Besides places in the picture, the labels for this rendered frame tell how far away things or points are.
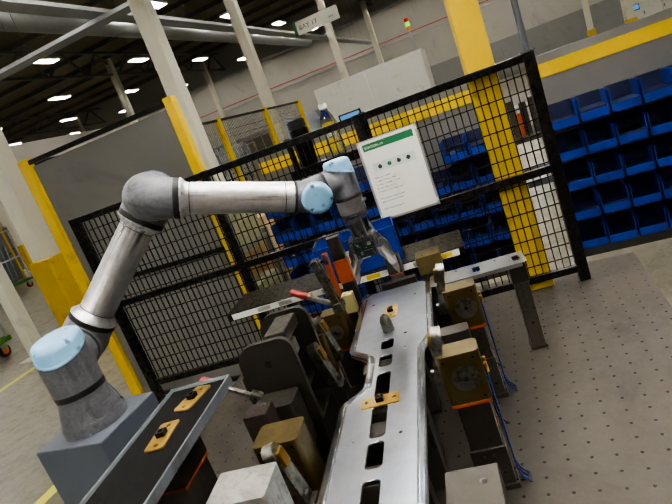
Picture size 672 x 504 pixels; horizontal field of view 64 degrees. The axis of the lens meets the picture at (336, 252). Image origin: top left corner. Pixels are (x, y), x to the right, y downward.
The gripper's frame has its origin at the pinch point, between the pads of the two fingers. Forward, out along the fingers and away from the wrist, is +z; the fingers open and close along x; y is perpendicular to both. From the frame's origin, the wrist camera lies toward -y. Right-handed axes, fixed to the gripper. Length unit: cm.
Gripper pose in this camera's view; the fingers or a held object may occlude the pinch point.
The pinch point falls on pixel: (378, 275)
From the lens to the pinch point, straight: 153.9
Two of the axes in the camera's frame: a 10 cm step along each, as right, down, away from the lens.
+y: -1.4, 3.1, -9.4
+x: 9.3, -2.9, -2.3
